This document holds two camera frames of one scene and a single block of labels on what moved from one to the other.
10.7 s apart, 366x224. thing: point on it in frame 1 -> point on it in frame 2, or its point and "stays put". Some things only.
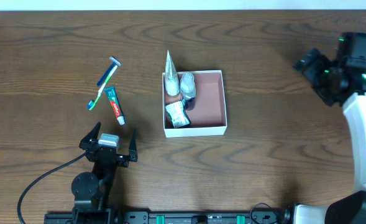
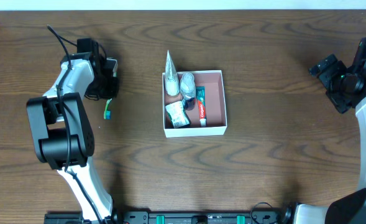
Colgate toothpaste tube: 116,104 -> 201,93
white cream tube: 172,77 stays put
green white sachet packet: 178,114 stays put
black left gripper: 109,154 -> 109,86
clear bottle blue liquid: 188,90 stays put
